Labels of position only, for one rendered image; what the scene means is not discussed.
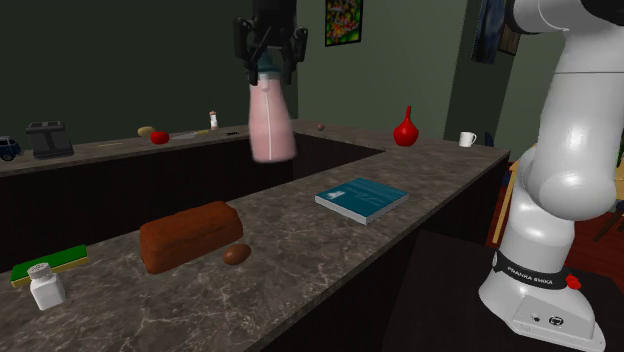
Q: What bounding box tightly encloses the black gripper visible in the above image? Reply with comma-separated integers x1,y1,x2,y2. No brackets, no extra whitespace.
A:
232,0,310,87

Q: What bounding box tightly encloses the dark robot stand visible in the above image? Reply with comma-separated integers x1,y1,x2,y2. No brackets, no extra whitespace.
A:
382,228,624,352

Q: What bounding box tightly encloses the black toaster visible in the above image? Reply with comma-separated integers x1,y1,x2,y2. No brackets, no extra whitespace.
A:
24,120,76,160

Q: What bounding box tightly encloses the red vase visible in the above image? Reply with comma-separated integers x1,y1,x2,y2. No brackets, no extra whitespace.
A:
392,105,420,148

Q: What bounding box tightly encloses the dark framed wall picture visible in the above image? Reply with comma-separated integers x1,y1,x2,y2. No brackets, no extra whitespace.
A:
497,24,522,57

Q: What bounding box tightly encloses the blue toy car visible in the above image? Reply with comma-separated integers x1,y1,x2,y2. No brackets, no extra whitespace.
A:
0,135,24,163

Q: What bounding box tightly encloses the knife with yellow handle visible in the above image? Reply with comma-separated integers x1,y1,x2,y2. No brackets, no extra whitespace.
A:
169,128,211,142

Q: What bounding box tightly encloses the blue wall picture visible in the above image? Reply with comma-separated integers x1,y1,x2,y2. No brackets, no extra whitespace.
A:
470,0,509,66

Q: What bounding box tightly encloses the brown egg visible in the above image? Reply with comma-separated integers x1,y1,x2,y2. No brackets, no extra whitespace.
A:
222,243,253,267

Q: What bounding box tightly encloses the pink bottle with teal cap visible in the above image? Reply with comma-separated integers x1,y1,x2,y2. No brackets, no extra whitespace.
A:
247,52,299,165

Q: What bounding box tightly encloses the teal book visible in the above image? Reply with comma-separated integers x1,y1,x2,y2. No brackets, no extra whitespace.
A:
314,176,410,226

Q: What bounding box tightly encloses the green and yellow sponge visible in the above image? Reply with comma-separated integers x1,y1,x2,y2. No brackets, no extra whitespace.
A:
9,244,91,289

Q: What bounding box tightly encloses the colourful wall picture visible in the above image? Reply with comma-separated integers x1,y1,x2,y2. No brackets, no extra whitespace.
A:
324,0,365,48

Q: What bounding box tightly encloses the brown bread loaf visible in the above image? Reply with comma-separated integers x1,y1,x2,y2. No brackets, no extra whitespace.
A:
139,200,245,276

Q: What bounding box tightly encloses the white shaker bottle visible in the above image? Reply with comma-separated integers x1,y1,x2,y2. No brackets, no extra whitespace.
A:
26,262,67,312

